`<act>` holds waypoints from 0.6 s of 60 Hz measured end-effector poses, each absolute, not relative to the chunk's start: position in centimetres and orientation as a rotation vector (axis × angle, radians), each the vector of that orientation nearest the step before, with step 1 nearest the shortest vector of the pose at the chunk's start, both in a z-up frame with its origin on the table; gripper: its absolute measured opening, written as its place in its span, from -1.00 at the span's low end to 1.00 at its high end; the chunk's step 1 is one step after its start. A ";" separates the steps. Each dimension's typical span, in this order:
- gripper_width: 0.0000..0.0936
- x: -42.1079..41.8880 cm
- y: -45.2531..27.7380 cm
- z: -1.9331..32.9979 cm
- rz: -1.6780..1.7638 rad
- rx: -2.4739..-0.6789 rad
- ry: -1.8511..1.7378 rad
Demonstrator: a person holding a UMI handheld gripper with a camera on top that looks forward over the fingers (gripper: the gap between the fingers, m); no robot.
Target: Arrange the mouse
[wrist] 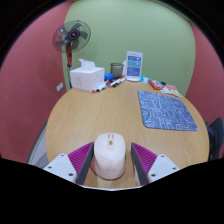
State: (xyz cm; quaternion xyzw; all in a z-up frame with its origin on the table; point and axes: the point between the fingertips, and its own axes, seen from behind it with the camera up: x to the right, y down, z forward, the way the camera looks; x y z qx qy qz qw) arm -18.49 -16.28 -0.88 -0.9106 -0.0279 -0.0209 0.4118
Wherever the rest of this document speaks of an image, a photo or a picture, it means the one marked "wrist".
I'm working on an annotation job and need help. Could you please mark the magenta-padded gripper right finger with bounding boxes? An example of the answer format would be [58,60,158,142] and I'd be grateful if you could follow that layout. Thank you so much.
[130,142,182,187]

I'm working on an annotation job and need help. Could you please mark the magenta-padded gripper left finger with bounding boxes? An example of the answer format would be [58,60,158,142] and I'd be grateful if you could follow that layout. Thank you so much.
[42,141,95,186]

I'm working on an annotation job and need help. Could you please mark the pale pink computer mouse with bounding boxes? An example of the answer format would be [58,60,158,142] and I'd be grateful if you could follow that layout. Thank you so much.
[90,132,128,181]

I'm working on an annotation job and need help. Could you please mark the blue patterned mouse pad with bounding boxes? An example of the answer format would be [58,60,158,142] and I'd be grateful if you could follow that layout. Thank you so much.
[137,89,199,132]

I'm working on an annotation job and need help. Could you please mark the black office chair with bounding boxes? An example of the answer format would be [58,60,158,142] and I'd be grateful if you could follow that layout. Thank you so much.
[205,117,224,160]

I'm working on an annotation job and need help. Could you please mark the white and orange snack packet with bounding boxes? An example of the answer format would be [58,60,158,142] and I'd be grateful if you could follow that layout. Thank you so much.
[160,84,184,98]

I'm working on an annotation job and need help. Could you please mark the red-capped whiteboard marker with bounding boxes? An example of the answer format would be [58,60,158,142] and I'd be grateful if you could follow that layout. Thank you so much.
[91,80,110,94]
[108,78,122,88]

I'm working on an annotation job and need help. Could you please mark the light blue snack packet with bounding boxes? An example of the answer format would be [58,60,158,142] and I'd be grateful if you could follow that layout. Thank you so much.
[139,75,150,85]

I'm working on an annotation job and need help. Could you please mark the white tissue box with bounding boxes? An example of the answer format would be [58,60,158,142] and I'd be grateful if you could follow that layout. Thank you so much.
[69,58,106,93]

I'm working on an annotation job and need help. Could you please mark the blue whiteboard eraser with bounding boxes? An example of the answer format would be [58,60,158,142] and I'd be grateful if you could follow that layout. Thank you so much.
[104,72,115,82]

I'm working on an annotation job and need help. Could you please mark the black and red standing fan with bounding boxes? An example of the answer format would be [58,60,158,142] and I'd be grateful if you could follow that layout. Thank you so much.
[52,19,92,90]

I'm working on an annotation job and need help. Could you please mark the white wall socket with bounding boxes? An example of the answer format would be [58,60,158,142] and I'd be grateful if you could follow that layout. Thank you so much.
[55,81,64,93]

